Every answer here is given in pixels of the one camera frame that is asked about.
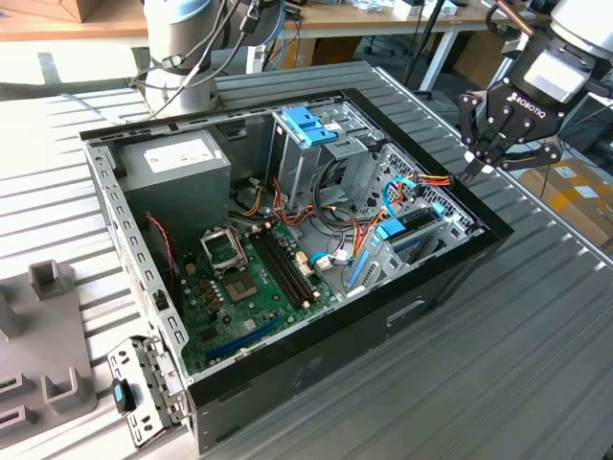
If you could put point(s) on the black RAM slot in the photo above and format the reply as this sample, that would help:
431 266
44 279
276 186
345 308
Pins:
277 271
287 267
282 269
293 264

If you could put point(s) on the blue plastic drive latch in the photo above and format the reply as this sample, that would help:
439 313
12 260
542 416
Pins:
306 125

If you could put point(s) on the long wooden desk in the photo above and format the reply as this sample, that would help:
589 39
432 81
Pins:
383 21

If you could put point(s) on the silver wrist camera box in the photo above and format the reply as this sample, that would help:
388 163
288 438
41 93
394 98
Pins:
555 76

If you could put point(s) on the metal slat shelf frame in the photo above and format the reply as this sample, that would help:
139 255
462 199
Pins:
503 71

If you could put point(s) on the black open PC case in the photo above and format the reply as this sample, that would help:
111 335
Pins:
335 364

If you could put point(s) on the cardboard box with labels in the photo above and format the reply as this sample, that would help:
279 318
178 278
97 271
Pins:
570 206

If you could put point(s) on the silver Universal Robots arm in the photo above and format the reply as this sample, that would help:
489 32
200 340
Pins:
163 33

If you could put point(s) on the metal disk bay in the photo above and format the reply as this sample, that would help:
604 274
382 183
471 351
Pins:
383 268

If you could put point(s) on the green motherboard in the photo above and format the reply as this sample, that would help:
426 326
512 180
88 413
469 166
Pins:
239 318

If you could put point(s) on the large brown cardboard boxes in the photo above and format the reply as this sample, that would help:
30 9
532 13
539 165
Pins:
471 57

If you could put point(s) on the CPU socket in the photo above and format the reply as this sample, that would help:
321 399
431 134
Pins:
242 287

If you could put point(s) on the hard disk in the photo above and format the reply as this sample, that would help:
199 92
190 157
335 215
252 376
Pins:
387 231

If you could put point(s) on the grey power supply unit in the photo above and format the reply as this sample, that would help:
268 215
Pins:
177 191

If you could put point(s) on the grey parts rack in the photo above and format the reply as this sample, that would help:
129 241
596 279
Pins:
43 335

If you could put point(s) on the cardboard box under desk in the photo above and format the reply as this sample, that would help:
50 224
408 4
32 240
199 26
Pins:
335 50

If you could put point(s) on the metal drive cage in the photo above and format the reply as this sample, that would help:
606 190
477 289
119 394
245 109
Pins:
297 167

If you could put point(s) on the blue expansion slot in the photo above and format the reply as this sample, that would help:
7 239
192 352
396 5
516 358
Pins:
244 338

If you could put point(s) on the black tripod stand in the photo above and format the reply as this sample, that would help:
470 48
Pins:
423 43

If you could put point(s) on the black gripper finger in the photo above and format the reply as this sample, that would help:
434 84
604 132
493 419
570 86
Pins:
471 124
536 155

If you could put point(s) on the hinged metal slot bracket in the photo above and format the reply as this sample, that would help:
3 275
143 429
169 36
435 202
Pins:
163 369

